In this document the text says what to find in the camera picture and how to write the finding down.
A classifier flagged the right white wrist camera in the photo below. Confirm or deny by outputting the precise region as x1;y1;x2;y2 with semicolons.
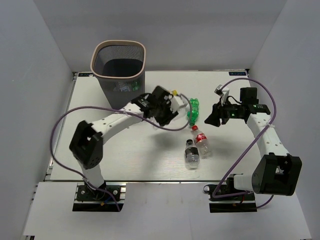
214;84;230;106

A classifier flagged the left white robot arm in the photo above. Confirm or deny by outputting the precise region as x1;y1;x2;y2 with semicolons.
69;86;186;200

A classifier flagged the purple cable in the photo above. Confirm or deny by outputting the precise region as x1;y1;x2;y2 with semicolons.
211;77;277;210
49;92;193;212

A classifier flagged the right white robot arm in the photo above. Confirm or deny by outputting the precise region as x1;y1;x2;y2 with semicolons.
204;85;302;200

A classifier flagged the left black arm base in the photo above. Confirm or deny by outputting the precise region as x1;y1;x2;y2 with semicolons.
72;182;126;213

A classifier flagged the grey mesh waste bin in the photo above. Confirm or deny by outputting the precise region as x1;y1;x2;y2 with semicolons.
90;40;146;110

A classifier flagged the green bottle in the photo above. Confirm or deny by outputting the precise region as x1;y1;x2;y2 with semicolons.
187;98;200;127
131;79;141;92

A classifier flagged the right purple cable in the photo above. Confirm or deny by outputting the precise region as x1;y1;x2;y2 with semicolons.
211;77;277;210

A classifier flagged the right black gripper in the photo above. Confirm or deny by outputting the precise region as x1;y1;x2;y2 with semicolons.
204;96;243;127

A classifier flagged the clear bottle red label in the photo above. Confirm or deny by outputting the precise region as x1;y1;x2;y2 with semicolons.
191;125;211;157

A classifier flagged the clear bottle blue orange label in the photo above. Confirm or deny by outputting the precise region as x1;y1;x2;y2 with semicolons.
113;81;132;92

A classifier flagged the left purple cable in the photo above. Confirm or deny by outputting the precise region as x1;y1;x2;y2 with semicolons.
49;92;193;212

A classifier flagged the clear bottle black label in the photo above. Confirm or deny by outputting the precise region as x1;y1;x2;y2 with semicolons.
184;139;200;170

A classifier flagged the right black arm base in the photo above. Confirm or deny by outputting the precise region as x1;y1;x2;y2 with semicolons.
203;184;257;213

